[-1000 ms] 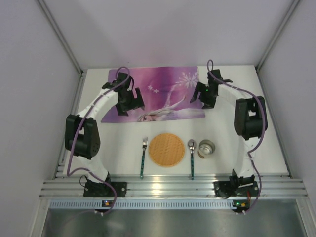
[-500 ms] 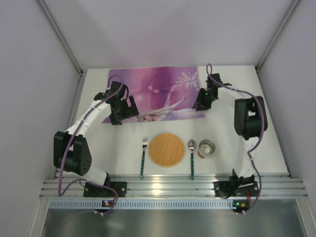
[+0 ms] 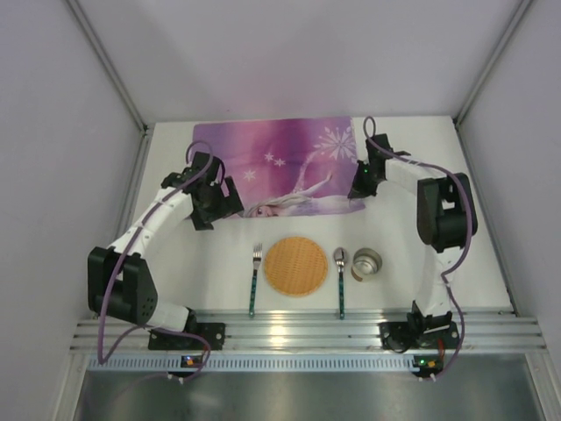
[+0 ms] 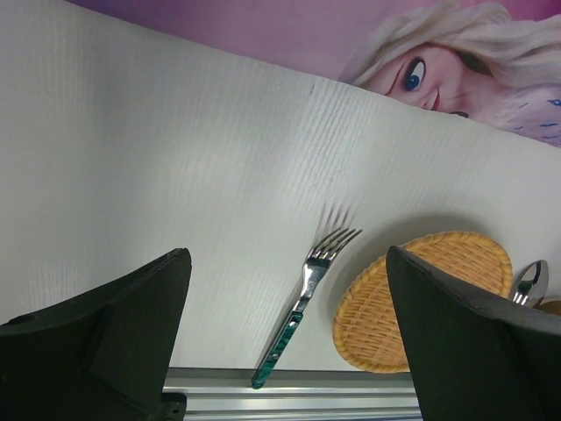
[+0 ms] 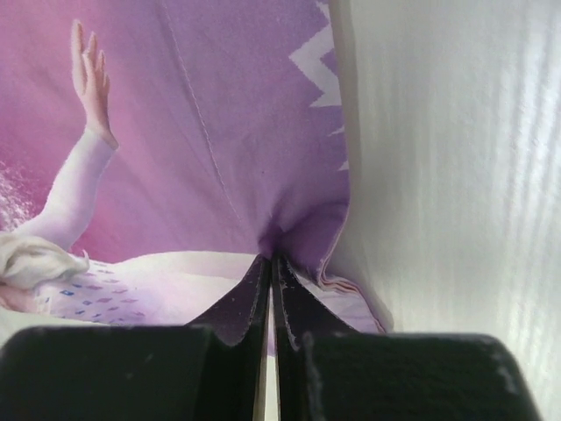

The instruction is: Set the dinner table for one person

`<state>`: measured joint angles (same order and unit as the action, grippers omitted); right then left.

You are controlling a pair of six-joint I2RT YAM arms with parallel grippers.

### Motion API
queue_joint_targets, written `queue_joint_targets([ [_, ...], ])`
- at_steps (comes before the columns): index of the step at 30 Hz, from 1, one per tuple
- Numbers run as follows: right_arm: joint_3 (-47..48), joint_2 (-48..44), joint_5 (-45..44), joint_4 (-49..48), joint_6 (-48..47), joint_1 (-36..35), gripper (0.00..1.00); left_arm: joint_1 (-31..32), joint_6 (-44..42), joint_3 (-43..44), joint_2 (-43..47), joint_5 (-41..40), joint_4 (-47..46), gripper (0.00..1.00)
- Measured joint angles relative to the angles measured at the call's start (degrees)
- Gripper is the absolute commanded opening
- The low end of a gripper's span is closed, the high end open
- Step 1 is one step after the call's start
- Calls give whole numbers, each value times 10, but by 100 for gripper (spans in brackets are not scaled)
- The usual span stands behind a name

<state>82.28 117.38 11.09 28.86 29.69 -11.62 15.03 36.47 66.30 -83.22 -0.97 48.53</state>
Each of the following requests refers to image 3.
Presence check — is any left aluminium frame post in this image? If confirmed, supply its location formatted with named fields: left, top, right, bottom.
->
left=62, top=0, right=147, bottom=132

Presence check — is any aluminium frame post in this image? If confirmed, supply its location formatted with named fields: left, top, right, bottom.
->
left=62, top=0, right=147, bottom=132
left=452, top=0, right=535, bottom=129

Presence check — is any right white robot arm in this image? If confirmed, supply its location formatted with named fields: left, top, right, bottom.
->
left=348, top=134, right=478, bottom=341

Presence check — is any perforated grey cable duct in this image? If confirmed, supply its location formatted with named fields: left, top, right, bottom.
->
left=88, top=353, right=441, bottom=373

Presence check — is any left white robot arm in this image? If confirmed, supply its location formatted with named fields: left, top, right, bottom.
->
left=87, top=151, right=244, bottom=332

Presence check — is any spoon with green handle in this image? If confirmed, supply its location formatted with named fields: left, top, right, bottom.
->
left=333, top=247, right=348, bottom=320

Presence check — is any purple printed placemat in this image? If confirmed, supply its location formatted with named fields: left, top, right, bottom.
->
left=193, top=117, right=365, bottom=218

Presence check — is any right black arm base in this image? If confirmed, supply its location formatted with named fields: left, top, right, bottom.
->
left=379, top=322, right=459, bottom=353

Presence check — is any round woven wicker plate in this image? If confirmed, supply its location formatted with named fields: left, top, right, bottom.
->
left=264, top=237, right=328, bottom=297

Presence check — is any metal cup with wood band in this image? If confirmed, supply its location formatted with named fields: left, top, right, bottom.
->
left=351, top=247, right=383, bottom=282

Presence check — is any fork with green handle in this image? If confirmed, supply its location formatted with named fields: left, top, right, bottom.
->
left=248, top=243, right=263, bottom=318

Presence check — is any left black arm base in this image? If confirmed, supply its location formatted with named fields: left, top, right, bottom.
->
left=147, top=323, right=226, bottom=351

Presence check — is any right aluminium frame post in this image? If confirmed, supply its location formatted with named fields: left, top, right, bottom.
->
left=452, top=0, right=535, bottom=129

